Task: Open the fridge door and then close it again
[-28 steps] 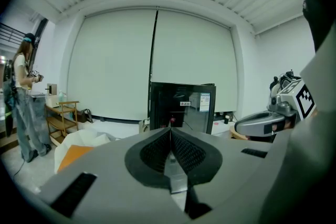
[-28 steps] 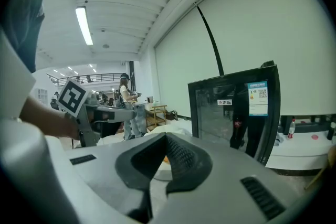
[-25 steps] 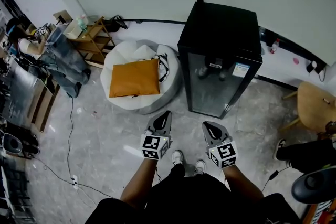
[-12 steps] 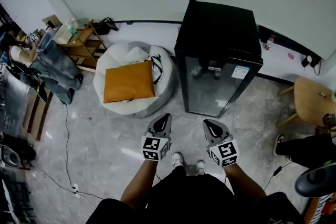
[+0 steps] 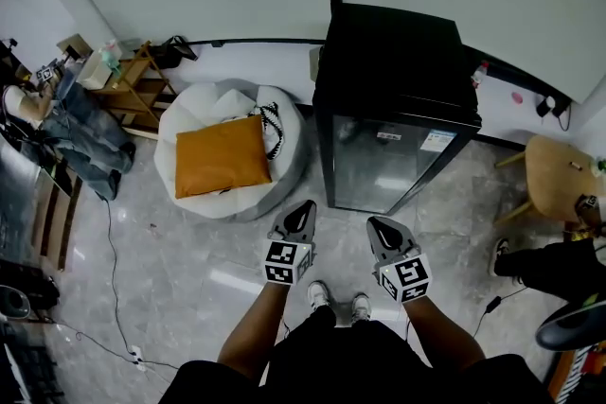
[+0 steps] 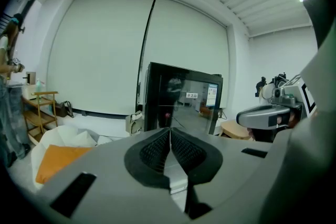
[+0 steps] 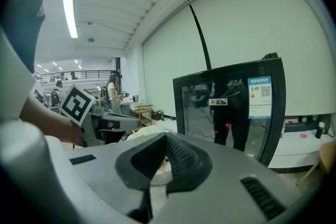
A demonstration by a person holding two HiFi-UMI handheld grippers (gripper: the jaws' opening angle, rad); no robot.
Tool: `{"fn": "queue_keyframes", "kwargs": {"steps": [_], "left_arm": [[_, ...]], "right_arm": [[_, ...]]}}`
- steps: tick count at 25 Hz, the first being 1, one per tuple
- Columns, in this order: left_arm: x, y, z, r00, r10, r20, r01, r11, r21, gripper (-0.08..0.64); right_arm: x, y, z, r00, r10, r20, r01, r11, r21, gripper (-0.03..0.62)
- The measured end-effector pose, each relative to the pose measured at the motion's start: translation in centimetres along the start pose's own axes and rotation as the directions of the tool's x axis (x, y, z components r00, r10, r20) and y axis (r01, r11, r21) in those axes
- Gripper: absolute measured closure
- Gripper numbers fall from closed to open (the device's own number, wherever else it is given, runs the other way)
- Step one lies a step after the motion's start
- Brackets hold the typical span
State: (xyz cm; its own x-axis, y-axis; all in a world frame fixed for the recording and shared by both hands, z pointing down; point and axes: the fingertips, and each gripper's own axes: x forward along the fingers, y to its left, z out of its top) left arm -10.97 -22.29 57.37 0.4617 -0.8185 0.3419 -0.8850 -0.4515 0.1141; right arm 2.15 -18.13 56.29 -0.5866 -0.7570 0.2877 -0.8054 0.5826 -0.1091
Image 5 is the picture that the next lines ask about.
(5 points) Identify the green spray bottle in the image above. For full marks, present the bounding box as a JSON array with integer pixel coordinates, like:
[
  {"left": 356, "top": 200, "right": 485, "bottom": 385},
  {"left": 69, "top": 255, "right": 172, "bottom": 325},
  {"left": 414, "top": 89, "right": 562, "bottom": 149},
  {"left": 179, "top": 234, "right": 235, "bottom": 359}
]
[{"left": 100, "top": 39, "right": 124, "bottom": 75}]

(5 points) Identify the person's white shoe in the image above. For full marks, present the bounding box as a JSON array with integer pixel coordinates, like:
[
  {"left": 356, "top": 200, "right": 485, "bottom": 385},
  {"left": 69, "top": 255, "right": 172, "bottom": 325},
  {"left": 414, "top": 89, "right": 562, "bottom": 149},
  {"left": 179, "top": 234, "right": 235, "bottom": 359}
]
[
  {"left": 350, "top": 292, "right": 372, "bottom": 324},
  {"left": 307, "top": 281, "right": 331, "bottom": 311}
]

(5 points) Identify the person's black clothing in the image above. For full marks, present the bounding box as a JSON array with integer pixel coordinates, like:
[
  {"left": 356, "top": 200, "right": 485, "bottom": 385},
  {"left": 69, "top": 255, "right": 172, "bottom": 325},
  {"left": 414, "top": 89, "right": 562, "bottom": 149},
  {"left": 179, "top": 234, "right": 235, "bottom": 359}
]
[{"left": 158, "top": 305, "right": 555, "bottom": 404}]

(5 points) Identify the cardboard box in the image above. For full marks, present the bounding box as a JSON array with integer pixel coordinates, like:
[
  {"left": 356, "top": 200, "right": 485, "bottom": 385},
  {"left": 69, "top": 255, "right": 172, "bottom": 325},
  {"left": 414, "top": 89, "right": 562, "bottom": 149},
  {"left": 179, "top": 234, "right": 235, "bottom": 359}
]
[{"left": 56, "top": 33, "right": 94, "bottom": 63}]

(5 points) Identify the black floor cable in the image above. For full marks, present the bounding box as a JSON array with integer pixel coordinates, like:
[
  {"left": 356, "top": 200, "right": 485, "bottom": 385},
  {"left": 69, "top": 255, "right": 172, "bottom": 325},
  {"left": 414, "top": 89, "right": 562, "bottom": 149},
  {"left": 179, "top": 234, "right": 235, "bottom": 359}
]
[{"left": 97, "top": 193, "right": 179, "bottom": 371}]

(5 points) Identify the black mini fridge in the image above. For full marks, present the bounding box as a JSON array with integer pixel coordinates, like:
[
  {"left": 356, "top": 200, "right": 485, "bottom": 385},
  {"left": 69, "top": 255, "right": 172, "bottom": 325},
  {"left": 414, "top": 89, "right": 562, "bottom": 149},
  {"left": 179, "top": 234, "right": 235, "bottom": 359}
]
[{"left": 312, "top": 3, "right": 483, "bottom": 217}]

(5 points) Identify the black wall charger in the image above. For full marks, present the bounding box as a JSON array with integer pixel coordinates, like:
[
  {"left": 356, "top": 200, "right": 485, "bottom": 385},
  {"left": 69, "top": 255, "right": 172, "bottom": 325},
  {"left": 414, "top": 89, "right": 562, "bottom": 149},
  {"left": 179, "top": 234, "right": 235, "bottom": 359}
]
[{"left": 536, "top": 95, "right": 572, "bottom": 132}]

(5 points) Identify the black power adapter with cable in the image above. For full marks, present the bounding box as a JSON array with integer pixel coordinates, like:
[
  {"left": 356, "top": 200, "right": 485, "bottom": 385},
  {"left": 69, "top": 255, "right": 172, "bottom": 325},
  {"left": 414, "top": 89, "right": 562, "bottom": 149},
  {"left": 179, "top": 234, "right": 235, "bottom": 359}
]
[{"left": 472, "top": 287, "right": 529, "bottom": 340}]

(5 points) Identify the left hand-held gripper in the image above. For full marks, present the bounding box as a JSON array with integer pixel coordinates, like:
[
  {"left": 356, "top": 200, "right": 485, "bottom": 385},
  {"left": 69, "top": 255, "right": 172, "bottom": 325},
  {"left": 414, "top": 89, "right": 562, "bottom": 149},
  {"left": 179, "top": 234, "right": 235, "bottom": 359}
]
[{"left": 263, "top": 199, "right": 318, "bottom": 286}]

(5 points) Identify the white beanbag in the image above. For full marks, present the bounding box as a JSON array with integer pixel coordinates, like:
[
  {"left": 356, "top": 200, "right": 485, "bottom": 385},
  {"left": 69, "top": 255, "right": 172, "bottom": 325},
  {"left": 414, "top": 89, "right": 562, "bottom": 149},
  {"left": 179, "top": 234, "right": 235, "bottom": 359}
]
[{"left": 153, "top": 79, "right": 313, "bottom": 223}]

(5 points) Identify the person's left white shoe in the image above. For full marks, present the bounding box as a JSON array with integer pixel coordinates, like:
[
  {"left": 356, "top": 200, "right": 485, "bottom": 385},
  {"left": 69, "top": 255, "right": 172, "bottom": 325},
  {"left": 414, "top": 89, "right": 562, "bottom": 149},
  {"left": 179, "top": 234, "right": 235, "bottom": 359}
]
[{"left": 307, "top": 281, "right": 331, "bottom": 311}]

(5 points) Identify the person's left forearm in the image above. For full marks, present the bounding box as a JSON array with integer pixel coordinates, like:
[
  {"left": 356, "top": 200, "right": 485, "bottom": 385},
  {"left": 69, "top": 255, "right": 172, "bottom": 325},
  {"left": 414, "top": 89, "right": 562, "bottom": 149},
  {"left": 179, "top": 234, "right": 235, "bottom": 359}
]
[{"left": 217, "top": 281, "right": 291, "bottom": 382}]

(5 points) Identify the orange cushion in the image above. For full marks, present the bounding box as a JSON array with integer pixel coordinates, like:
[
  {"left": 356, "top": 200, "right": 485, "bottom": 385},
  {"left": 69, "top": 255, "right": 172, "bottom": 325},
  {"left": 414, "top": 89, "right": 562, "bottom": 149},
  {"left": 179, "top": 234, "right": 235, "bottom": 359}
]
[{"left": 173, "top": 114, "right": 274, "bottom": 201}]

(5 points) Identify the round wooden stool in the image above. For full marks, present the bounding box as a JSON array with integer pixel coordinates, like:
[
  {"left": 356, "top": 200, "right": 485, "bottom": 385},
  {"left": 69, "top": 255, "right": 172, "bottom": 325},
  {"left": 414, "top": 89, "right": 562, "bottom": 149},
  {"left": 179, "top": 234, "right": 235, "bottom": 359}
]
[{"left": 494, "top": 134, "right": 606, "bottom": 226}]

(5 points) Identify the black keyboard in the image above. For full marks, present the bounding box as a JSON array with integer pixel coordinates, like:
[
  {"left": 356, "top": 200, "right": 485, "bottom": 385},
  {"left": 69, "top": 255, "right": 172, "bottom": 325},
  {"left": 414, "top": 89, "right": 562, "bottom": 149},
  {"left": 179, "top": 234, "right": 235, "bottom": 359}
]
[{"left": 0, "top": 335, "right": 63, "bottom": 404}]

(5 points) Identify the black bag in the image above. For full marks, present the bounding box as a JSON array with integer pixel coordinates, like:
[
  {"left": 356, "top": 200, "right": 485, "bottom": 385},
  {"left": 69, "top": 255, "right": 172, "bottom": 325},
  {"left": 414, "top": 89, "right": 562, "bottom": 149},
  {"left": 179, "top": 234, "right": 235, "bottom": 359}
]
[{"left": 153, "top": 35, "right": 200, "bottom": 70}]

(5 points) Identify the wooden shelf rack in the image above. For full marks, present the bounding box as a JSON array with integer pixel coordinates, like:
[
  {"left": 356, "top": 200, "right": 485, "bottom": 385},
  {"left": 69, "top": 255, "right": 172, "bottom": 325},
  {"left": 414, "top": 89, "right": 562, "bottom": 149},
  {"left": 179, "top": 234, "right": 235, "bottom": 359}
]
[{"left": 92, "top": 41, "right": 179, "bottom": 141}]

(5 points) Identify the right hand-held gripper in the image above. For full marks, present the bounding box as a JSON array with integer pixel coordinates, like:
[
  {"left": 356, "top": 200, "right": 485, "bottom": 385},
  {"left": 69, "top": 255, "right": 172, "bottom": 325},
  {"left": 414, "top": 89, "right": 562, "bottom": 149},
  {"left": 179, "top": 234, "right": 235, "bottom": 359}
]
[{"left": 366, "top": 216, "right": 433, "bottom": 304}]

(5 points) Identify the person's right white shoe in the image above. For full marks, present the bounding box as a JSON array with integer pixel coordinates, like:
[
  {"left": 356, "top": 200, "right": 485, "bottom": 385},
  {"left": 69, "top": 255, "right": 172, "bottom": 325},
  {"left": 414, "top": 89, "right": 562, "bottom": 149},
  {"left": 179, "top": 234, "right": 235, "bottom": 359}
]
[{"left": 350, "top": 292, "right": 372, "bottom": 324}]

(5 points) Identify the black-white patterned cloth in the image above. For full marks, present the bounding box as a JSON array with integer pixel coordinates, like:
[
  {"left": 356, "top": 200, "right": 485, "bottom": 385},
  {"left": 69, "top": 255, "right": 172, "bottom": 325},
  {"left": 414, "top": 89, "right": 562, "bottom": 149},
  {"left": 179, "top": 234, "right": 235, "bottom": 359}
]
[{"left": 249, "top": 101, "right": 286, "bottom": 162}]

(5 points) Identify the person's right forearm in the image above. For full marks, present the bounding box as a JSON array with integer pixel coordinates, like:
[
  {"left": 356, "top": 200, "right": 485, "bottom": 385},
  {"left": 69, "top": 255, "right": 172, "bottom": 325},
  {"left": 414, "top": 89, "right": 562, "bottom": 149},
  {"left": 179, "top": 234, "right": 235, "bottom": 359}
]
[{"left": 401, "top": 295, "right": 487, "bottom": 370}]

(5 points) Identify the white box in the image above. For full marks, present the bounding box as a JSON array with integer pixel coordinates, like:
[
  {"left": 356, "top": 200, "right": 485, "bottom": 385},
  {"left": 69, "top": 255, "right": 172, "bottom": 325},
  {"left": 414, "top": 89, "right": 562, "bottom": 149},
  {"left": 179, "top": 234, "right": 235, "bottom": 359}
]
[{"left": 78, "top": 51, "right": 116, "bottom": 92}]

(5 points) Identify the wooden pallet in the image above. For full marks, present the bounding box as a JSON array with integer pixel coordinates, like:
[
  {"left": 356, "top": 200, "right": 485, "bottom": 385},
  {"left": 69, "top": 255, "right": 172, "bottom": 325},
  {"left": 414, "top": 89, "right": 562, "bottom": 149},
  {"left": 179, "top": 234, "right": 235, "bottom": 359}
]
[{"left": 30, "top": 165, "right": 84, "bottom": 273}]

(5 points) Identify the plastic bottle with red label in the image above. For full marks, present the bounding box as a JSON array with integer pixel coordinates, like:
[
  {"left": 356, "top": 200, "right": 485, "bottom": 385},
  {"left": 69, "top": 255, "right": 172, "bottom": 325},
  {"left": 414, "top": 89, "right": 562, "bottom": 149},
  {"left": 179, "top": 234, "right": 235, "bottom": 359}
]
[{"left": 471, "top": 61, "right": 490, "bottom": 89}]

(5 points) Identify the dark blue chair seat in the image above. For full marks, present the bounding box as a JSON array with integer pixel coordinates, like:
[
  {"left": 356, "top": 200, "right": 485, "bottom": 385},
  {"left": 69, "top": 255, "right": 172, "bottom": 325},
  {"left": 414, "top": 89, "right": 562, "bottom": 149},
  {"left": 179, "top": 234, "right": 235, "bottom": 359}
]
[{"left": 534, "top": 297, "right": 606, "bottom": 352}]

